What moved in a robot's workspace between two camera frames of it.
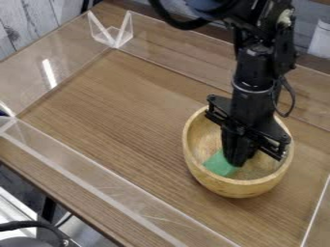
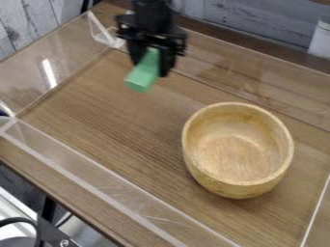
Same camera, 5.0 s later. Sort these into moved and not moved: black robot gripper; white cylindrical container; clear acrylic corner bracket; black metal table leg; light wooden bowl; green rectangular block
Moved: green rectangular block; black robot gripper
Not moved: black metal table leg; clear acrylic corner bracket; white cylindrical container; light wooden bowl
